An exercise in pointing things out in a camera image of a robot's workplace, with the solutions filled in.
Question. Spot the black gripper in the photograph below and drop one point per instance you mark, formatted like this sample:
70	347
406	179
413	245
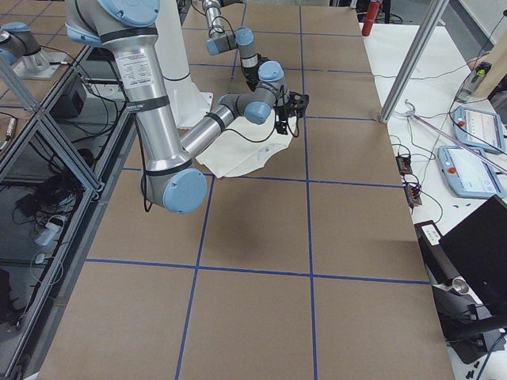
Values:
282	113
249	76

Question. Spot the cream long-sleeve cat shirt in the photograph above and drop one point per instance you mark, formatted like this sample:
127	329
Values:
243	148

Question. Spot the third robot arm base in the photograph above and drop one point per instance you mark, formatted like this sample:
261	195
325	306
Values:
21	50

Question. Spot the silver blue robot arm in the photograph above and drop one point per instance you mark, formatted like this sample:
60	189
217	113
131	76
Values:
128	29
223	38

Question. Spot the small black relay board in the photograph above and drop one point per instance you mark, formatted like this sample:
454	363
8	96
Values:
404	165

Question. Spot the red bottle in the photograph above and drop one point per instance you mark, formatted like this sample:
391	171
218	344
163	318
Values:
370	17

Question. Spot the metal stick with hook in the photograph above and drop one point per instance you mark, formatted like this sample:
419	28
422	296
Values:
411	113

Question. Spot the black power adapter box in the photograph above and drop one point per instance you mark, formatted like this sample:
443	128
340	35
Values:
431	233

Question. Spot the near blue teach pendant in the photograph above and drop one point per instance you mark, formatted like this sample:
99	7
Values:
467	175

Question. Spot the blue teach pendant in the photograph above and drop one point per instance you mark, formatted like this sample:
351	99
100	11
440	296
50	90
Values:
467	175
479	128

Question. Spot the far blue teach pendant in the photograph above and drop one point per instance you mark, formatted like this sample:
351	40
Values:
479	128

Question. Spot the black laptop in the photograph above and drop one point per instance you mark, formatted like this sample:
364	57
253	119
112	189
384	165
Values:
469	268

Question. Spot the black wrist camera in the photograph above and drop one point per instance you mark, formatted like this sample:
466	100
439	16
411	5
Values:
297	104

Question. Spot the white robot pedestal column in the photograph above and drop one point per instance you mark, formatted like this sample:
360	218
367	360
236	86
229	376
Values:
187	102

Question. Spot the aluminium frame post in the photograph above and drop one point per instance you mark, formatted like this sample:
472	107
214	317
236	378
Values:
422	37

